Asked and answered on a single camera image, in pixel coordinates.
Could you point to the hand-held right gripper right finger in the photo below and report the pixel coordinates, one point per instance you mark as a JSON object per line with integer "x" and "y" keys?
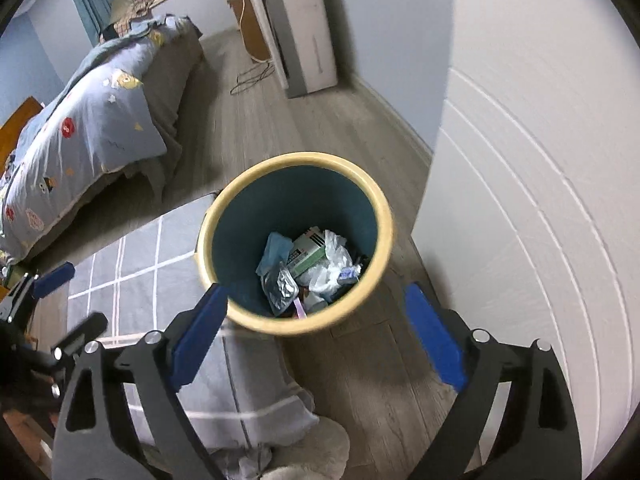
{"x": 435, "y": 340}

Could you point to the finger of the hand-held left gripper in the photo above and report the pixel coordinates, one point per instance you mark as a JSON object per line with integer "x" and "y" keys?
{"x": 85, "y": 332}
{"x": 55, "y": 280}

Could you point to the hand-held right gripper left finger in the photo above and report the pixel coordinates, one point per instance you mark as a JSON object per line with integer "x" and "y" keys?
{"x": 197, "y": 340}

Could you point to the silver foil packet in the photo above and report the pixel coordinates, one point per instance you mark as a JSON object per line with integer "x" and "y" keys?
{"x": 280, "y": 287}

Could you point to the small blue white packet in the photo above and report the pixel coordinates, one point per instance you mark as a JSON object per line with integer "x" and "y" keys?
{"x": 350, "y": 273}

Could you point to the light blue wrapper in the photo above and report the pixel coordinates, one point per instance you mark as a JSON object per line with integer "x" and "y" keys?
{"x": 275, "y": 250}

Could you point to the large white tissue wad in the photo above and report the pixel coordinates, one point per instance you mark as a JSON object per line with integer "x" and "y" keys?
{"x": 332, "y": 260}

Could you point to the green white box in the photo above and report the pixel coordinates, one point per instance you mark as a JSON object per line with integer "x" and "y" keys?
{"x": 305, "y": 252}

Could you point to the blue bin with yellow rim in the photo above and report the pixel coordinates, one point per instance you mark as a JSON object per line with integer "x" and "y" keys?
{"x": 300, "y": 195}

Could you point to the grey checked mat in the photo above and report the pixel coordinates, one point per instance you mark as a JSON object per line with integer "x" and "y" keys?
{"x": 140, "y": 270}

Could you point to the wooden bed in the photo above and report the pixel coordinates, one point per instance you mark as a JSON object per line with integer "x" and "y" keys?
{"x": 15, "y": 125}

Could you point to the bed with blue quilt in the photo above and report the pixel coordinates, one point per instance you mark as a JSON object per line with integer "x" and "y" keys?
{"x": 100, "y": 110}

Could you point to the pile of clothes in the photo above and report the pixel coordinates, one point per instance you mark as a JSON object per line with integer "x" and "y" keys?
{"x": 130, "y": 15}

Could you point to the wooden cabinet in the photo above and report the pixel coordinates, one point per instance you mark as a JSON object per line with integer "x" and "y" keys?
{"x": 250, "y": 30}

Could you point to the white air purifier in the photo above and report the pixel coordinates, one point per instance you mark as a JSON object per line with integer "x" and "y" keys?
{"x": 305, "y": 35}

